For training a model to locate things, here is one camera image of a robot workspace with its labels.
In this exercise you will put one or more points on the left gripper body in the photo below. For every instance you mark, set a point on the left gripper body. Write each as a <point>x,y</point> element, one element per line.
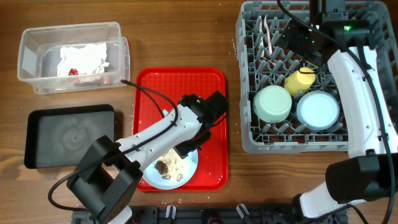
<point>201,138</point>

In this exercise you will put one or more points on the clear plastic bin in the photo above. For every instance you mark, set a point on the clear plastic bin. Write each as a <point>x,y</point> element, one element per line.
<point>39,55</point>

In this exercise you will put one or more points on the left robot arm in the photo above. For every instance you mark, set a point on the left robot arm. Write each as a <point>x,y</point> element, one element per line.
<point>108,174</point>

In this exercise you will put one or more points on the grey dishwasher rack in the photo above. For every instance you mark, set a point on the grey dishwasher rack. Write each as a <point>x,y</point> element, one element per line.
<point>290,135</point>

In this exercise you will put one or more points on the white napkin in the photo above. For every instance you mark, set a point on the white napkin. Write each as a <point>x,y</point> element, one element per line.
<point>90,59</point>

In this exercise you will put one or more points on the light blue bowl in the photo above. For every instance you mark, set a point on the light blue bowl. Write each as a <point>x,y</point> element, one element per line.
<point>319,110</point>

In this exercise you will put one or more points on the dark food scrap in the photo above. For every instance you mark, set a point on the dark food scrap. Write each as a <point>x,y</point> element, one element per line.
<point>161,167</point>

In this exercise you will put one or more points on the light blue plate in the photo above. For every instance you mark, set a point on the light blue plate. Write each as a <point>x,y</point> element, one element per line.
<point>180,171</point>

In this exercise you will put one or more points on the red serving tray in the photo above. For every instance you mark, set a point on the red serving tray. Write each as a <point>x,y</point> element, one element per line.
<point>174,82</point>

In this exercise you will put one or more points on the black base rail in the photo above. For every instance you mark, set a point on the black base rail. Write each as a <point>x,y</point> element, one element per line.
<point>266,214</point>

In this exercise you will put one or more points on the white plastic spoon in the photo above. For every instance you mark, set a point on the white plastic spoon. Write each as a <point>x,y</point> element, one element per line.
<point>268,34</point>

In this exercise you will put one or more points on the black tray bin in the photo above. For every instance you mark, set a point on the black tray bin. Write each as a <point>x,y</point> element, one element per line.
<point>61,136</point>

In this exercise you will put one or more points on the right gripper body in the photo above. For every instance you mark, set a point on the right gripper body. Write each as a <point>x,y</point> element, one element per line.
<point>287,38</point>

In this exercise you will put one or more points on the white plastic fork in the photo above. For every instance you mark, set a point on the white plastic fork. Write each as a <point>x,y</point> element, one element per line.
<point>261,39</point>

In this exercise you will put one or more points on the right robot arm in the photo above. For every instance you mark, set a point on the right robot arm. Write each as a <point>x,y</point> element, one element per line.
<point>348,49</point>

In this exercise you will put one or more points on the mint green bowl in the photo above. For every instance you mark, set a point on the mint green bowl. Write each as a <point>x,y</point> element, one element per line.
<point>272,104</point>

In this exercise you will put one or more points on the yellow plastic cup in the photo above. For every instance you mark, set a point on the yellow plastic cup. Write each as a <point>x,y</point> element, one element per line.
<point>301,80</point>

